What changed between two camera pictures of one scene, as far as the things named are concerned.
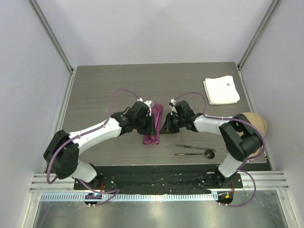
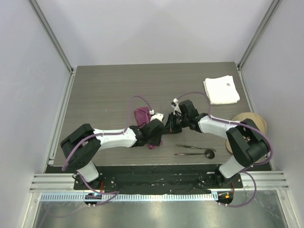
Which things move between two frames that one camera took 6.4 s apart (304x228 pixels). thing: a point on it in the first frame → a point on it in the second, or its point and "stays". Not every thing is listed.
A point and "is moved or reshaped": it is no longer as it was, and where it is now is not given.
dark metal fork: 195,147 stays
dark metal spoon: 210,154 stays
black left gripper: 150,129 → 157,141
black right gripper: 168,128 stays
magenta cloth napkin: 157,112 is moved or reshaped
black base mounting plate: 160,179 stays
